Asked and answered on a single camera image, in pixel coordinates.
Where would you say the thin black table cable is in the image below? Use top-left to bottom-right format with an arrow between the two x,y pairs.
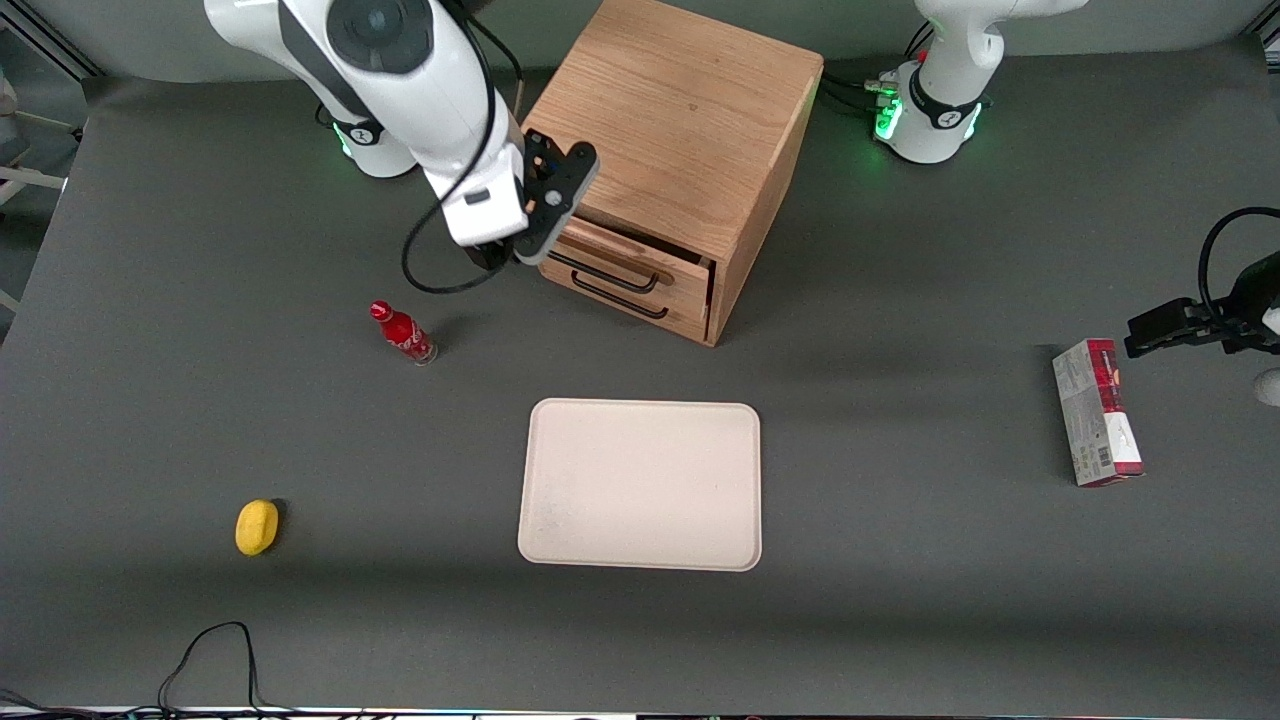
0,621 -> 301,720

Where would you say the wooden drawer with black handle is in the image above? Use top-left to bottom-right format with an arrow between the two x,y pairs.
540,262 -> 714,347
545,214 -> 719,301

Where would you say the black metal drawer handle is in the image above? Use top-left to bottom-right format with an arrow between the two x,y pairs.
547,249 -> 662,296
571,270 -> 670,322

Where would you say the red plaid carton box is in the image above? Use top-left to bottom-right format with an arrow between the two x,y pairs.
1051,338 -> 1146,489

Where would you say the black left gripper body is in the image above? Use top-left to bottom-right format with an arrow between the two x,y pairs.
1224,251 -> 1280,357

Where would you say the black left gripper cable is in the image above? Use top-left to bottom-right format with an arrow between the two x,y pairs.
1199,206 -> 1280,323

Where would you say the beige rectangular tray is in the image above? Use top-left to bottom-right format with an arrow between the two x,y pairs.
517,398 -> 764,573

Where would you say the white metal frame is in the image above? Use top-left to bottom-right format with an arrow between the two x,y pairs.
0,70 -> 79,313

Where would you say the grey aluminium profile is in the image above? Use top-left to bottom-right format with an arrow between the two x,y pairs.
0,0 -> 104,83

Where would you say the red cola bottle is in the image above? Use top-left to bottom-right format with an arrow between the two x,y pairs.
369,299 -> 440,368

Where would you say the wooden drawer cabinet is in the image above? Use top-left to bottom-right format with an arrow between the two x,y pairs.
521,0 -> 825,349

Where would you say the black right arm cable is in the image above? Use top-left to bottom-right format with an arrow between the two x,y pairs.
401,0 -> 527,296

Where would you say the black base cable bundle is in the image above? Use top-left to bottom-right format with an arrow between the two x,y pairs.
818,72 -> 898,123

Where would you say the yellow lemon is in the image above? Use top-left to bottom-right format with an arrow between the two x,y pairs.
235,499 -> 282,558

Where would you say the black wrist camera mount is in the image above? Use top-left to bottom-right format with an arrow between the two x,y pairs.
513,129 -> 601,267

